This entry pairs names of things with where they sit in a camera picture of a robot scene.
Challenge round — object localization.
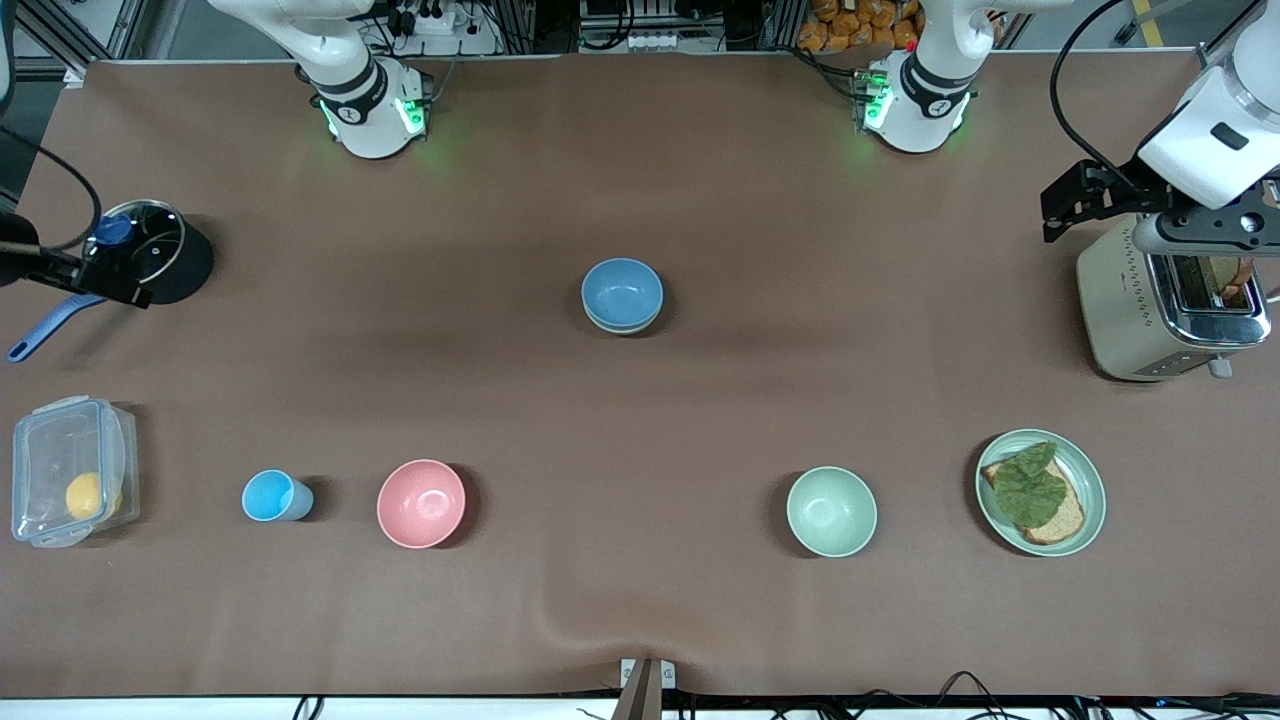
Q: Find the blue bowl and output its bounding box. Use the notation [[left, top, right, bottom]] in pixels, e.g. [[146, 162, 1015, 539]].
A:
[[581, 258, 664, 331]]

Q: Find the pale green bowl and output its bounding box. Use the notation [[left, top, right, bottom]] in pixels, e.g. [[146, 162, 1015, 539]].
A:
[[786, 466, 878, 558], [585, 310, 661, 336]]

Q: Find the pink bowl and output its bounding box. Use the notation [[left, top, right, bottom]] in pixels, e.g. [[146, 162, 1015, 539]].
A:
[[377, 459, 467, 549]]

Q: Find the glass lid with blue knob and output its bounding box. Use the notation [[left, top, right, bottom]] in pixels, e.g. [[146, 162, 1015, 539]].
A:
[[85, 200, 187, 286]]

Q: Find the beige and chrome toaster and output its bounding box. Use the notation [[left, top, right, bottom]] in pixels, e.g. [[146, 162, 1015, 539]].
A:
[[1077, 215, 1273, 381]]

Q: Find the brown toast slice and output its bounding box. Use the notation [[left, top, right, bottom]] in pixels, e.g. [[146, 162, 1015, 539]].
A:
[[1205, 255, 1257, 307]]

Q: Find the clear plastic lidded container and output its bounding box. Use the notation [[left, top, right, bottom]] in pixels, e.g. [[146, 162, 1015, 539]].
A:
[[11, 396, 140, 549]]

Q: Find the yellow lemon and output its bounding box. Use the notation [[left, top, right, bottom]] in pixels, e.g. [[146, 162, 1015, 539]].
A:
[[66, 472, 123, 521]]

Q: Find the light blue cup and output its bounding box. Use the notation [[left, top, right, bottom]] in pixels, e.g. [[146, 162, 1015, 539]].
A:
[[242, 469, 314, 523]]

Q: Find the pale green plate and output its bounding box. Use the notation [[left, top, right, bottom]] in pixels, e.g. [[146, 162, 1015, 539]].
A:
[[976, 429, 1107, 557]]

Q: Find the green lettuce leaf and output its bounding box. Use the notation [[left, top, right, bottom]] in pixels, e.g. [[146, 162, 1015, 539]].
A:
[[992, 442, 1069, 529]]

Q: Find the orange snack bag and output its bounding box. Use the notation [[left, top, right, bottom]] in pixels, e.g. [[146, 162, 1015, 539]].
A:
[[797, 0, 926, 53]]

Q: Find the brown bread slice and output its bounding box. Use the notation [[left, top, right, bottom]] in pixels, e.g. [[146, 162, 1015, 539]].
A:
[[981, 455, 1086, 546]]

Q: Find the white power strip with plugs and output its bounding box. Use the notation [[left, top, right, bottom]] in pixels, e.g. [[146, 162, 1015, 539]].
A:
[[385, 0, 459, 37]]

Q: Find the brown table mat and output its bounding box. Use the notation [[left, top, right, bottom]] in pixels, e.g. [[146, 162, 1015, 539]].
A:
[[0, 50, 1280, 698]]

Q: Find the black pot with blue handle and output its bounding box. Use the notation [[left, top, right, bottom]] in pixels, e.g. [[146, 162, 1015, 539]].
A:
[[8, 200, 215, 363]]

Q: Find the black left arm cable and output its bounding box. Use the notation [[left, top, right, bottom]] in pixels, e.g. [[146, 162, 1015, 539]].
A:
[[1050, 0, 1143, 183]]

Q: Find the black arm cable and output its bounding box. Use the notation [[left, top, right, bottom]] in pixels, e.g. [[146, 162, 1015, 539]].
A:
[[0, 124, 103, 251], [1050, 0, 1143, 183]]

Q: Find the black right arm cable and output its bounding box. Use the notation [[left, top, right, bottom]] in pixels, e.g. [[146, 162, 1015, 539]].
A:
[[0, 124, 103, 251]]

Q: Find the grey metal camera bracket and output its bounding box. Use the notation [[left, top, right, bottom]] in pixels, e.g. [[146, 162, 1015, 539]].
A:
[[612, 657, 677, 720]]

